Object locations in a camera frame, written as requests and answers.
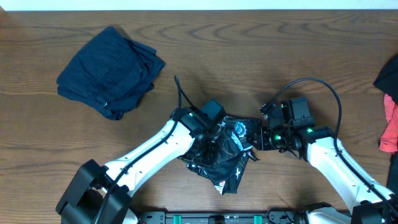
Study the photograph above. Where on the black aluminium mounting rail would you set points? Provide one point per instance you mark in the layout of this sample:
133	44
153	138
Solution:
268	217

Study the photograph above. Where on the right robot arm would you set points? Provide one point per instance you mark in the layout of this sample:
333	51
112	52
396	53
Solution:
366	199

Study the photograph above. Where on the red cloth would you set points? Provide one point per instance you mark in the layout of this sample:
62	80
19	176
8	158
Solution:
388	140

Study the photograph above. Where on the black fabric at right edge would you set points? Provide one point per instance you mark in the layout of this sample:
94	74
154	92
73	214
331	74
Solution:
387	79

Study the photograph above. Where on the black orange patterned sports jersey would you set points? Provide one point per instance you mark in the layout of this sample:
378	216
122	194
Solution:
235	151

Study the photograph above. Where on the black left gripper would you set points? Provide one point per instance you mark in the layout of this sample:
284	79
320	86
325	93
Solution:
213	152

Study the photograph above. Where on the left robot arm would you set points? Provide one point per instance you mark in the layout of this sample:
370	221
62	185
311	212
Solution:
102	194

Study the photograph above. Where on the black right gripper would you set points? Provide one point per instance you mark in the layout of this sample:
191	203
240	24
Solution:
261	139

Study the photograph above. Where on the folded dark blue garment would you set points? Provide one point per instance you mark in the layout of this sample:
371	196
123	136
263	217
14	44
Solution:
110	74

